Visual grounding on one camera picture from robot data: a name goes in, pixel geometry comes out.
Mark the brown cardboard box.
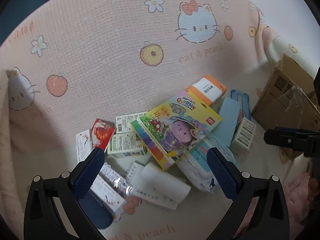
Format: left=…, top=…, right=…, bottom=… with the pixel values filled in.
left=251, top=54, right=320, bottom=160

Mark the colourful crayon box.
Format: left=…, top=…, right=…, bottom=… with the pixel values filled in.
left=130, top=90, right=223, bottom=171

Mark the orange and white tissue pack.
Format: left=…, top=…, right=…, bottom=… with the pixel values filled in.
left=186, top=74, right=228, bottom=107

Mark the blue plastic clip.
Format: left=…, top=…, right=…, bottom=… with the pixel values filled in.
left=230, top=89, right=252, bottom=123

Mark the white box with green label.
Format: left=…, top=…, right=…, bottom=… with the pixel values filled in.
left=115, top=112, right=149, bottom=133
left=107, top=132, right=148, bottom=158

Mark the clear wrapped patterned pack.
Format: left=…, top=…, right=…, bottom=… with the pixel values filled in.
left=99, top=162, right=134, bottom=200

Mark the white lined paper pack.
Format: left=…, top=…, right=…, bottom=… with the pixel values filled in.
left=125, top=161, right=147, bottom=183

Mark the red packet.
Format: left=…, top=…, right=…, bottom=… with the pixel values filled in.
left=89, top=118, right=116, bottom=148

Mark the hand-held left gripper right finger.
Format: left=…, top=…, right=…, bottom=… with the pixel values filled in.
left=206, top=147, right=290, bottom=240

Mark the small white barcode box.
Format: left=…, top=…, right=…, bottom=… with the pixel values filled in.
left=230, top=117, right=257, bottom=155

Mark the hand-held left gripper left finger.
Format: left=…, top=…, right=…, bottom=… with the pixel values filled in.
left=24, top=148, right=105, bottom=240

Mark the white paper card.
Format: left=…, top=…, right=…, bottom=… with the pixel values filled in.
left=76, top=129, right=94, bottom=162

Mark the dark blue object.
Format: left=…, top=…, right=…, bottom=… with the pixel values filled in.
left=87, top=192, right=113, bottom=230

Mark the white box with red print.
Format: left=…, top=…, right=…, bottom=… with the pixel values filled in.
left=90, top=174, right=125, bottom=214

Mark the pink cartoon printed blanket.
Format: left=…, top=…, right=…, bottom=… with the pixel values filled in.
left=0, top=0, right=318, bottom=240

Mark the white and blue wipes pack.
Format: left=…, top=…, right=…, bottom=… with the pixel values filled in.
left=179, top=134, right=237, bottom=193

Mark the pink fluffy cloth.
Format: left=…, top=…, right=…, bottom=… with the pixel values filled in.
left=282, top=172, right=320, bottom=240

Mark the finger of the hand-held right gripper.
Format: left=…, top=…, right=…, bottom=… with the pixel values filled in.
left=264, top=129, right=320, bottom=158
left=274, top=127, right=320, bottom=133

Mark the white paper roll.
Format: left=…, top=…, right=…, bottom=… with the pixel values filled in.
left=130, top=161, right=192, bottom=210

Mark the light blue box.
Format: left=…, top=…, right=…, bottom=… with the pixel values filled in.
left=212, top=96, right=242, bottom=148

